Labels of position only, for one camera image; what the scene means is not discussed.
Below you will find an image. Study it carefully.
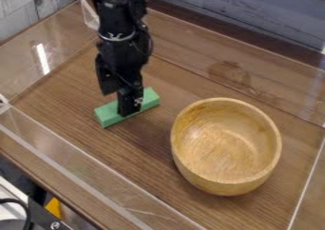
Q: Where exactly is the brown wooden bowl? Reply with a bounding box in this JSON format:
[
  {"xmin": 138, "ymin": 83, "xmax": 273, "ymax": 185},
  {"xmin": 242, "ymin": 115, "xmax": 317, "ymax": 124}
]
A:
[{"xmin": 170, "ymin": 97, "xmax": 283, "ymax": 197}]

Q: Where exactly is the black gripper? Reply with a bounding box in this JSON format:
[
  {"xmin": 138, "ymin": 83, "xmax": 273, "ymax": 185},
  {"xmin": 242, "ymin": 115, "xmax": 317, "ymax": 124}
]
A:
[{"xmin": 95, "ymin": 32, "xmax": 152, "ymax": 117}]

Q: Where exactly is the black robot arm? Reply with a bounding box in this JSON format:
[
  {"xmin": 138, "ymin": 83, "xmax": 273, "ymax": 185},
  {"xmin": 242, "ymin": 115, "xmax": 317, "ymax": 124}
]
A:
[{"xmin": 91, "ymin": 0, "xmax": 154, "ymax": 117}]

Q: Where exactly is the green foam block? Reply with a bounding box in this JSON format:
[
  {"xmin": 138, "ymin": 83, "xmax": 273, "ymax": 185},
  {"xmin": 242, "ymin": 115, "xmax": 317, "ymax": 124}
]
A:
[{"xmin": 93, "ymin": 87, "xmax": 162, "ymax": 128}]

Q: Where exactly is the black and yellow base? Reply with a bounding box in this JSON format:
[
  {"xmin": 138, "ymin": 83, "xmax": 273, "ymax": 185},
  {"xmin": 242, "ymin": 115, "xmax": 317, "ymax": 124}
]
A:
[{"xmin": 27, "ymin": 197, "xmax": 77, "ymax": 230}]

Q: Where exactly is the black cable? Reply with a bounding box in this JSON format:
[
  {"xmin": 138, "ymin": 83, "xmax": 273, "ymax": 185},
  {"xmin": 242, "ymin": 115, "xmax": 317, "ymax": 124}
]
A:
[{"xmin": 0, "ymin": 198, "xmax": 33, "ymax": 230}]

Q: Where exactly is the clear acrylic front wall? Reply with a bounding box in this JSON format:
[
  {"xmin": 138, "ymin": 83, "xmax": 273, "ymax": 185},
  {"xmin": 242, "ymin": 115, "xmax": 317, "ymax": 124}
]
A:
[{"xmin": 0, "ymin": 95, "xmax": 204, "ymax": 230}]

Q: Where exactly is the clear acrylic corner bracket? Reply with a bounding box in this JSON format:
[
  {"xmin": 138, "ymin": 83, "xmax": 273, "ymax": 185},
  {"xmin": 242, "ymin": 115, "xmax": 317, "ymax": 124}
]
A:
[{"xmin": 80, "ymin": 0, "xmax": 99, "ymax": 30}]

